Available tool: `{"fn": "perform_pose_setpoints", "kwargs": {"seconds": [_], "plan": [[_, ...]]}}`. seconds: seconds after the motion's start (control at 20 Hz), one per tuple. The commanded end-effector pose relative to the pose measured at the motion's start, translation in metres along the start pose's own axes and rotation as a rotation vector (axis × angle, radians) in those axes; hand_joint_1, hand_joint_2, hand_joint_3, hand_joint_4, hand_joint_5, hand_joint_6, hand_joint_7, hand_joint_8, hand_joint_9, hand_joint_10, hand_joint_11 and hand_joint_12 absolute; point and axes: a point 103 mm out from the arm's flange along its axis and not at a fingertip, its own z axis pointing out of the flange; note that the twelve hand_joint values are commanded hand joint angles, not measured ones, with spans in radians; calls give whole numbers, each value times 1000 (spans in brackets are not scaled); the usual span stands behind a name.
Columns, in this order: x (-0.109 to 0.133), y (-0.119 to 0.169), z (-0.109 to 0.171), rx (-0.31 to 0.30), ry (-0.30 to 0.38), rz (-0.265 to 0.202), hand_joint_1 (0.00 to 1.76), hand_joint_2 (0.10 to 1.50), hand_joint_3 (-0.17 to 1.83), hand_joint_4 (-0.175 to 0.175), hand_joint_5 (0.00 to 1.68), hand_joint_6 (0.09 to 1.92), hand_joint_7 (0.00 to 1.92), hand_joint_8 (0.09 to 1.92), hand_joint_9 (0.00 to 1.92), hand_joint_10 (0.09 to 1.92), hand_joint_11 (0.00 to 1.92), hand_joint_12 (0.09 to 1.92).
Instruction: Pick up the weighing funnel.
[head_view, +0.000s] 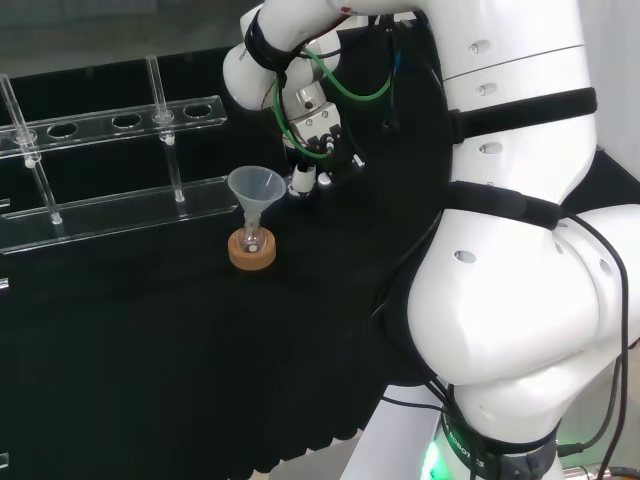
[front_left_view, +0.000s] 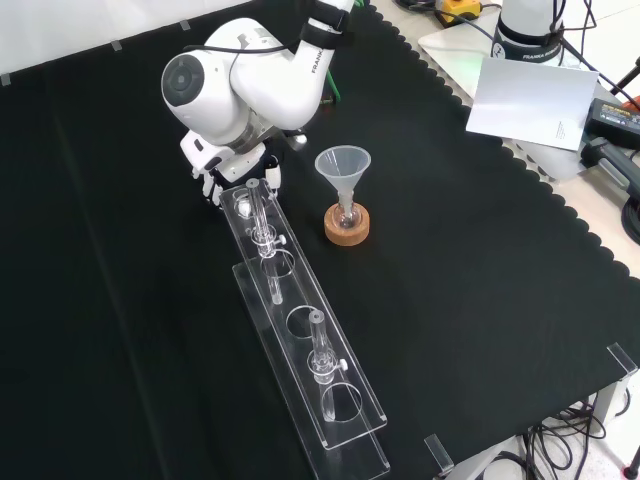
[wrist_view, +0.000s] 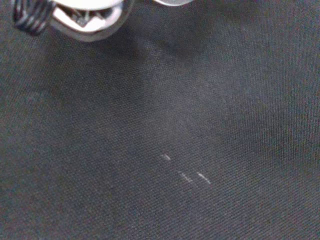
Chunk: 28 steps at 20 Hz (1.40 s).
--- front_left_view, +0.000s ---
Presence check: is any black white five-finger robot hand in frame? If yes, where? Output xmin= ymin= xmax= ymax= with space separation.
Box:
xmin=179 ymin=130 xmax=285 ymax=209

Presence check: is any clear plastic funnel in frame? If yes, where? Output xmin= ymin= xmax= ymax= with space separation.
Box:
xmin=314 ymin=144 xmax=373 ymax=209

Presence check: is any clear funnel stand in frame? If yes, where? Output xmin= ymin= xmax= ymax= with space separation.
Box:
xmin=217 ymin=178 xmax=392 ymax=480

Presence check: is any small round-bottom glass flask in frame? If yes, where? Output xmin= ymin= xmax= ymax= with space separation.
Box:
xmin=333 ymin=197 xmax=361 ymax=232

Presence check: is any black bench cloth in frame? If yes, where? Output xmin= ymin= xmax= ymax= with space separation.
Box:
xmin=0 ymin=0 xmax=640 ymax=480

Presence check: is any yellow stop button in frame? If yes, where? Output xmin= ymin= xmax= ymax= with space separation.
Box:
xmin=433 ymin=0 xmax=482 ymax=27

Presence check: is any pale board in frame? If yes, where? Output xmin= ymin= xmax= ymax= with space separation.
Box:
xmin=464 ymin=56 xmax=600 ymax=152

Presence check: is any grey mounting plate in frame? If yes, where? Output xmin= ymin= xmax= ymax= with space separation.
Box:
xmin=417 ymin=22 xmax=592 ymax=182

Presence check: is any clear cloth clamp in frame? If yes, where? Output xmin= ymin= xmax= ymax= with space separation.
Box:
xmin=606 ymin=343 xmax=640 ymax=377
xmin=423 ymin=433 xmax=455 ymax=475

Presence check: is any black clamp device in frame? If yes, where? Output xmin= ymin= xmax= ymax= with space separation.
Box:
xmin=581 ymin=137 xmax=640 ymax=192

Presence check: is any black power adapter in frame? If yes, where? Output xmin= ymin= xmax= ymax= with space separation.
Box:
xmin=583 ymin=97 xmax=640 ymax=151

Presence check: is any green cable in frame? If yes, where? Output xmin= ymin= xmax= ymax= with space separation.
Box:
xmin=322 ymin=68 xmax=345 ymax=105

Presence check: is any cork ring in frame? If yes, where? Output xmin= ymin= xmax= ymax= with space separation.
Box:
xmin=323 ymin=204 xmax=373 ymax=247

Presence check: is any black floor cable bundle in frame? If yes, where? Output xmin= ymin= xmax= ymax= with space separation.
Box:
xmin=517 ymin=392 xmax=640 ymax=480

